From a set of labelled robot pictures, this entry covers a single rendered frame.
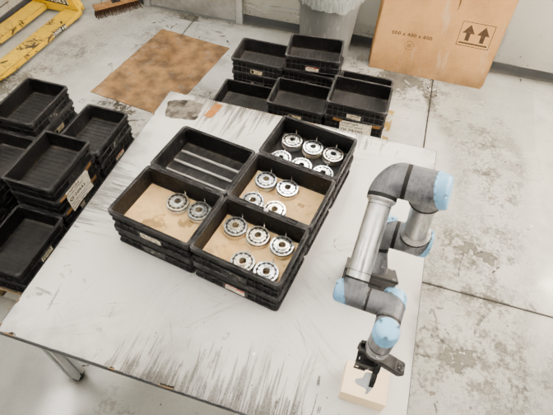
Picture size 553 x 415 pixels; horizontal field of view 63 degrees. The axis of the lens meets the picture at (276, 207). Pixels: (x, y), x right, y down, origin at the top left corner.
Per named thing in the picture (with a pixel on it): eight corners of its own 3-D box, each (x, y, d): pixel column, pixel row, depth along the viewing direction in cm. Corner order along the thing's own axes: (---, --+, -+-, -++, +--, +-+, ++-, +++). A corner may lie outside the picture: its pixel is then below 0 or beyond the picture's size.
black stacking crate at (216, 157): (256, 169, 222) (256, 151, 213) (226, 211, 205) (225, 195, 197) (187, 142, 232) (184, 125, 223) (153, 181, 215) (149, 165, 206)
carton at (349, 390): (385, 379, 172) (390, 372, 166) (381, 411, 165) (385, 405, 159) (344, 366, 175) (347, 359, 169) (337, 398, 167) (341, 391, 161)
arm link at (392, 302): (374, 278, 141) (364, 308, 135) (411, 290, 138) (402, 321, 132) (372, 291, 147) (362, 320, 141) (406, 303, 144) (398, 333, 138)
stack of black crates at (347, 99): (379, 137, 338) (394, 86, 303) (373, 164, 320) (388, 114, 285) (327, 124, 344) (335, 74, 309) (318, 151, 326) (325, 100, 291)
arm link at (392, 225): (362, 239, 193) (371, 207, 191) (394, 248, 189) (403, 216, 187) (358, 242, 181) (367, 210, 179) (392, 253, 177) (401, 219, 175)
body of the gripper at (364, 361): (356, 347, 153) (363, 333, 144) (382, 355, 152) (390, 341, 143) (352, 369, 149) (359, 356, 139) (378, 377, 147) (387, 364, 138)
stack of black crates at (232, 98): (276, 114, 350) (277, 89, 332) (264, 138, 332) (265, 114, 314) (227, 102, 357) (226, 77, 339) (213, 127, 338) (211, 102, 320)
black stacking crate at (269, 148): (354, 156, 230) (358, 140, 221) (332, 197, 213) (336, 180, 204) (283, 132, 239) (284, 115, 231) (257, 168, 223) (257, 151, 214)
